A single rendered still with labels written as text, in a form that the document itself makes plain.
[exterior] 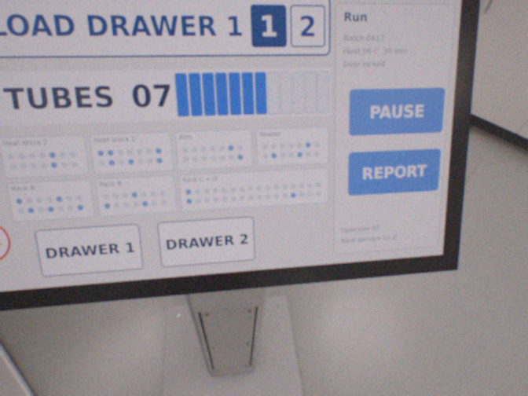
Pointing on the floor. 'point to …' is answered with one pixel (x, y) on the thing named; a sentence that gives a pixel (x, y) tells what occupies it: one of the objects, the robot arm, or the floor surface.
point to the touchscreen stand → (231, 346)
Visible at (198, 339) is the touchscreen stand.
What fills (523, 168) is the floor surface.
